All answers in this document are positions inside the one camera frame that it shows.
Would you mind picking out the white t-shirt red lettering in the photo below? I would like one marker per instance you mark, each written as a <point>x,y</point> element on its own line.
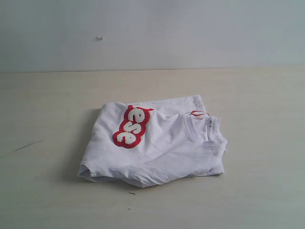
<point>152,143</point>

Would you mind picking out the orange neck label tag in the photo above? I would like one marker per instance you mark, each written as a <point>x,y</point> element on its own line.
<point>199,114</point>

